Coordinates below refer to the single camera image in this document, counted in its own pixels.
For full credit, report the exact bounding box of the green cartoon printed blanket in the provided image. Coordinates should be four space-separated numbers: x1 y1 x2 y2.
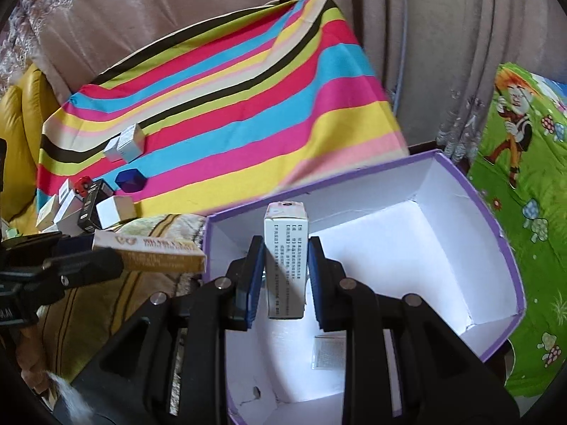
465 63 567 401

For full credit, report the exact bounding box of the red small toy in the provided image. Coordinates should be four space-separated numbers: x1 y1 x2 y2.
72 177 96 198

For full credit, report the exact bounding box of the silver white small box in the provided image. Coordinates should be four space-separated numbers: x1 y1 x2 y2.
103 124 146 164

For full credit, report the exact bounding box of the black tall box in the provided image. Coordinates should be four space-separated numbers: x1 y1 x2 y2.
77 179 111 233

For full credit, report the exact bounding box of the beige patterned cushion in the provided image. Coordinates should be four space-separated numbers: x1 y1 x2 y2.
18 213 209 390

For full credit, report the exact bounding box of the white box yellow logo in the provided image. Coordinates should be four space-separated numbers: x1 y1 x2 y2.
91 230 209 274

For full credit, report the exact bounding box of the yellow sofa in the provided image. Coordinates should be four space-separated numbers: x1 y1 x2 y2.
0 64 63 233

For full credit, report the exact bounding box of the white medicine box black print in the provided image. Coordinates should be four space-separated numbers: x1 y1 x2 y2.
263 201 310 319

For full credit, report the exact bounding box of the white slim box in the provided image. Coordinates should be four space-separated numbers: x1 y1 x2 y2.
54 178 84 224

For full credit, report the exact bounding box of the purple cardboard box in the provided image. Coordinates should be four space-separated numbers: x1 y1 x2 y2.
201 148 528 425

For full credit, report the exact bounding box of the white box tan side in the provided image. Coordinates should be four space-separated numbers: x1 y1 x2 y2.
95 195 137 230

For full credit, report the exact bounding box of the white beige box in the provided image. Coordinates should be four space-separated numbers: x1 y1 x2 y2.
35 195 60 232

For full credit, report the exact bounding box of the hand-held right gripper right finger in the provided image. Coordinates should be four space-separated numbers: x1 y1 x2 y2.
308 236 519 425

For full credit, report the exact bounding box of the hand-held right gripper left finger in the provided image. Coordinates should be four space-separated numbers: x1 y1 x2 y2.
73 234 266 425

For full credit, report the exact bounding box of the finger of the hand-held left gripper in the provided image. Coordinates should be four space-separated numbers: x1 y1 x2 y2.
0 232 96 255
42 248 125 288

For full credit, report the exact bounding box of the rainbow striped cloth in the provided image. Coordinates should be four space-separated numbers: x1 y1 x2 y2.
33 0 410 235

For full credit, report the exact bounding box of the dark blue small box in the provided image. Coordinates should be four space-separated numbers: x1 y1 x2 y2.
115 168 147 193

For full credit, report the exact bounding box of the grey-blue cable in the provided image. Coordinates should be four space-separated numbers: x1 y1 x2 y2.
392 0 409 113

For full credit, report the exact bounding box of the beige curtain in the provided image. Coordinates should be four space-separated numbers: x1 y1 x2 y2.
0 0 567 173

